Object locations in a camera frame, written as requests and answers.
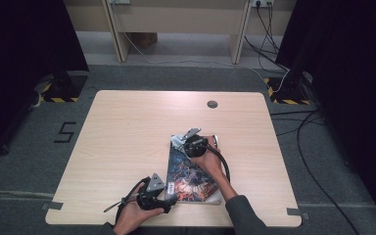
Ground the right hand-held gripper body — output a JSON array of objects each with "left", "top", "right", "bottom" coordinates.
[{"left": 180, "top": 127, "right": 210, "bottom": 160}]

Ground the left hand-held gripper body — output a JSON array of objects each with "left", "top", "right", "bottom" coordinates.
[{"left": 136, "top": 172, "right": 167, "bottom": 212}]

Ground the light blue cloth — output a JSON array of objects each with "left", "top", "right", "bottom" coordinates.
[{"left": 170, "top": 134, "right": 188, "bottom": 152}]

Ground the blue illustrated magazine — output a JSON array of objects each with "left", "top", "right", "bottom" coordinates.
[{"left": 164, "top": 133, "right": 223, "bottom": 206}]

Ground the person's right hand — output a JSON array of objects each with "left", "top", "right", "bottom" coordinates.
[{"left": 191, "top": 135, "right": 229, "bottom": 187}]

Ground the person's left hand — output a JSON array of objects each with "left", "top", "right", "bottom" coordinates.
[{"left": 113, "top": 183, "right": 165, "bottom": 235}]

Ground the grey tape piece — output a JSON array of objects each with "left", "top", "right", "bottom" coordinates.
[
  {"left": 40, "top": 201, "right": 65, "bottom": 212},
  {"left": 286, "top": 207, "right": 310, "bottom": 220}
]

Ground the black stand base hazard tape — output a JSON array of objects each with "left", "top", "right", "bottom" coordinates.
[
  {"left": 40, "top": 70, "right": 89, "bottom": 104},
  {"left": 263, "top": 70, "right": 312, "bottom": 106}
]

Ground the brown cardboard box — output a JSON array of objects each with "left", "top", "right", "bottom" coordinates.
[{"left": 128, "top": 31, "right": 159, "bottom": 50}]

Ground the black curtain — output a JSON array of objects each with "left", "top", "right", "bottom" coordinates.
[
  {"left": 0, "top": 0, "right": 90, "bottom": 163},
  {"left": 275, "top": 0, "right": 376, "bottom": 226}
]

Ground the thick black gripper cable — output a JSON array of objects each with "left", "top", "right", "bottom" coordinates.
[{"left": 204, "top": 143, "right": 232, "bottom": 184}]

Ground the black cable tie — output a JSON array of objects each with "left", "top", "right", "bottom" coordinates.
[{"left": 103, "top": 199, "right": 126, "bottom": 213}]

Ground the white floor cable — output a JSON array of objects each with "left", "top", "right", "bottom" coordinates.
[{"left": 121, "top": 31, "right": 291, "bottom": 94}]

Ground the black power cable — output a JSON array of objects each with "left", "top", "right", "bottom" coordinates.
[
  {"left": 255, "top": 2, "right": 281, "bottom": 56},
  {"left": 244, "top": 36, "right": 290, "bottom": 72}
]

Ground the long black floor cable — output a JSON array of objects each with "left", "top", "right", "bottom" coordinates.
[{"left": 296, "top": 110, "right": 361, "bottom": 235}]

